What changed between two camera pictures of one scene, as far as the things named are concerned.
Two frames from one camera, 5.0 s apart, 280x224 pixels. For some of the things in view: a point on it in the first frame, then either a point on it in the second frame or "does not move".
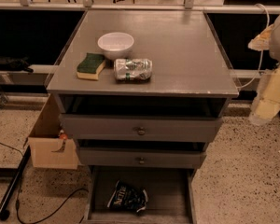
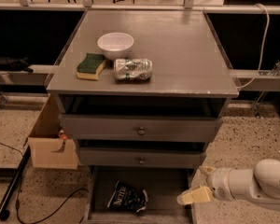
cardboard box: (48, 149) does not move
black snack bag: (126, 196) does not move
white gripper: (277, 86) to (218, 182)
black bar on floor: (2, 210) does not move
